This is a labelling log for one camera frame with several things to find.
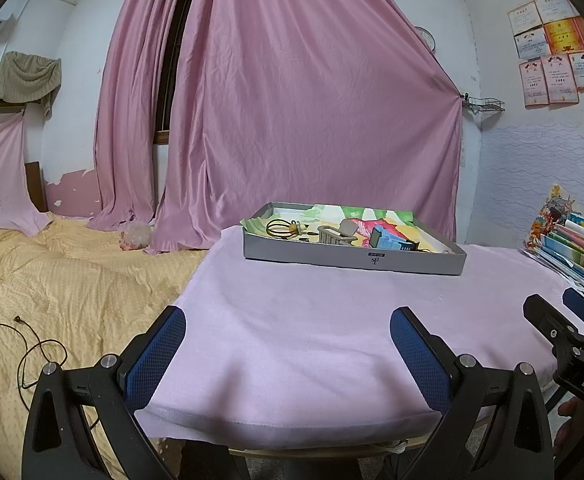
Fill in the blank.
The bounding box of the round wall clock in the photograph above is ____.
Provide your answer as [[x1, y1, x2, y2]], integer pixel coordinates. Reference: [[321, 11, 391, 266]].
[[414, 26, 437, 52]]

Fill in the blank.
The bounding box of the hair tie with yellow ornament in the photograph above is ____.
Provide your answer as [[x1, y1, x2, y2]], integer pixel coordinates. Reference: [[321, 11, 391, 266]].
[[265, 218, 309, 239]]

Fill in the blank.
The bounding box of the stack of colourful books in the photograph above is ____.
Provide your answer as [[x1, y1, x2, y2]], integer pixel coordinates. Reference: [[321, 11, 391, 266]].
[[518, 183, 584, 307]]

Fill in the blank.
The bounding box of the olive green towel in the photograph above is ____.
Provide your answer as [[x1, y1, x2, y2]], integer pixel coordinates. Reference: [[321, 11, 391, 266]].
[[0, 51, 63, 120]]

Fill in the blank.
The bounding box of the cartoon printed tray lining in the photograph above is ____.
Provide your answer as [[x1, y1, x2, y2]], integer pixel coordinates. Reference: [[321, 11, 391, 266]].
[[244, 203, 447, 254]]

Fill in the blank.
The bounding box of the blue hair clip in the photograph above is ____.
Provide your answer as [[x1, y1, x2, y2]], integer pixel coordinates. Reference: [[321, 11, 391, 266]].
[[369, 225, 418, 252]]

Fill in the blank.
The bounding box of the black cable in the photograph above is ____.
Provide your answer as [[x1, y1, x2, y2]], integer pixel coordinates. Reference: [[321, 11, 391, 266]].
[[0, 315, 68, 402]]

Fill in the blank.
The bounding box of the wooden headboard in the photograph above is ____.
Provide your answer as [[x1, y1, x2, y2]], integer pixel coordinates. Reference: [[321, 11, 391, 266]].
[[24, 161, 49, 213]]

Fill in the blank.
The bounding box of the pink curtain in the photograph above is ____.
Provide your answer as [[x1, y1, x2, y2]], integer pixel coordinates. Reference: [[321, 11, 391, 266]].
[[88, 0, 466, 255]]

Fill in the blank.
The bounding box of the grey shallow tray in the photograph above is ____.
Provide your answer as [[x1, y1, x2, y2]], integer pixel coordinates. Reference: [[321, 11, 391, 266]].
[[239, 202, 468, 277]]

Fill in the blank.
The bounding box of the dark window frame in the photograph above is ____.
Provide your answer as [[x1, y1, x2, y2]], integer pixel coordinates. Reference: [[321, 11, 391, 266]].
[[153, 0, 204, 146]]

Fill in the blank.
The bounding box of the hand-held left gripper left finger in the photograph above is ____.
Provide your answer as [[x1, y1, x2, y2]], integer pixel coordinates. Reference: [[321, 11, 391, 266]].
[[22, 305, 188, 480]]

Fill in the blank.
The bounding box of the person's right hand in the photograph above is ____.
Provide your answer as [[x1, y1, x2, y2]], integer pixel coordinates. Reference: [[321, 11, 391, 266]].
[[554, 399, 580, 459]]

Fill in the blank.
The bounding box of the pink embroidered sheet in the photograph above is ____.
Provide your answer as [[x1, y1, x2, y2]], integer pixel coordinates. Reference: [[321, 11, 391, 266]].
[[0, 110, 54, 247]]

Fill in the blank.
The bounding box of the crumpled plastic bag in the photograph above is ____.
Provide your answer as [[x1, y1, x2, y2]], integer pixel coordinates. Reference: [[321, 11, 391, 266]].
[[119, 222, 153, 251]]

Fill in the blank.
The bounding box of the yellow bed blanket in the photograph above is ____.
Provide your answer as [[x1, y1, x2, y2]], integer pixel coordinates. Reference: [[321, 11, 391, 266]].
[[0, 212, 213, 480]]

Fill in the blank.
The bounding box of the grey hair claw clip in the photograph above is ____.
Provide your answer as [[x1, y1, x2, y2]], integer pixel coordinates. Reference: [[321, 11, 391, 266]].
[[318, 218, 361, 247]]

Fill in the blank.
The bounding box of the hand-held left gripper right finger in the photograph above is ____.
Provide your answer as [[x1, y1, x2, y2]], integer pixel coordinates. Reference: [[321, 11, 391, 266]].
[[389, 306, 555, 480]]

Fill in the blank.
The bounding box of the wire wall shelf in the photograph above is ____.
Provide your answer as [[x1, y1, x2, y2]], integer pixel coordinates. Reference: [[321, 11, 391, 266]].
[[459, 92, 506, 114]]

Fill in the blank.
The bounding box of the group of wall certificates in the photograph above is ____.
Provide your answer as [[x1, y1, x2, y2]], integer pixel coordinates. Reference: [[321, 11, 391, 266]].
[[507, 0, 584, 109]]

